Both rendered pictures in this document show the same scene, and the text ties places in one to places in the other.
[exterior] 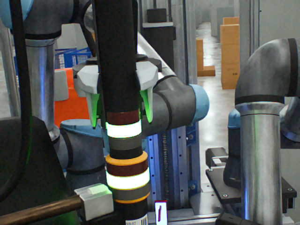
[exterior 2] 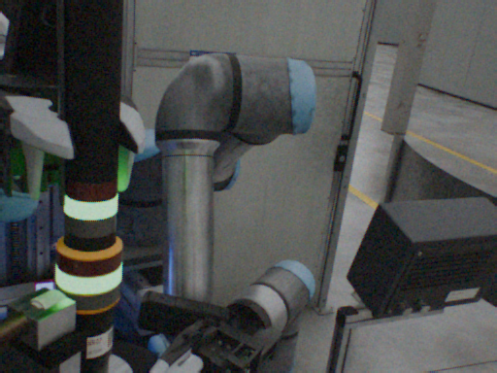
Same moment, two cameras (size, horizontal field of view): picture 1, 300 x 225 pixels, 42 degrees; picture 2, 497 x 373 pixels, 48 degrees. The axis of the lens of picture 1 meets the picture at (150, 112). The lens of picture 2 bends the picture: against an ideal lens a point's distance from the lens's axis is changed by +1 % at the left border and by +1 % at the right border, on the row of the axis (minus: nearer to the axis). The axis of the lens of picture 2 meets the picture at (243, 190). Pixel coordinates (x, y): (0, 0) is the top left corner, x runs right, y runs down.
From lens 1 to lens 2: 0.13 m
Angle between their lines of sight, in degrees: 31
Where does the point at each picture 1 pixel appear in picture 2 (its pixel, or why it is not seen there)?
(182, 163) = (43, 213)
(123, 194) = (91, 302)
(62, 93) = not seen: outside the picture
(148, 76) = (141, 130)
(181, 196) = (40, 261)
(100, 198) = (59, 313)
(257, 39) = (132, 26)
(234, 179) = (123, 233)
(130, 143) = (106, 227)
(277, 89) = (215, 123)
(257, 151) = (187, 204)
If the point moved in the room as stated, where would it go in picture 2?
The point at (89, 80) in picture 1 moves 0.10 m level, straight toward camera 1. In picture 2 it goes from (53, 134) to (135, 194)
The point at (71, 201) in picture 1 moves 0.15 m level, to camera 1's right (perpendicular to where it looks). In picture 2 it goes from (15, 324) to (234, 283)
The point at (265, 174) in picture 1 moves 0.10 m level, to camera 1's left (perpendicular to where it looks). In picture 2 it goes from (198, 235) to (129, 244)
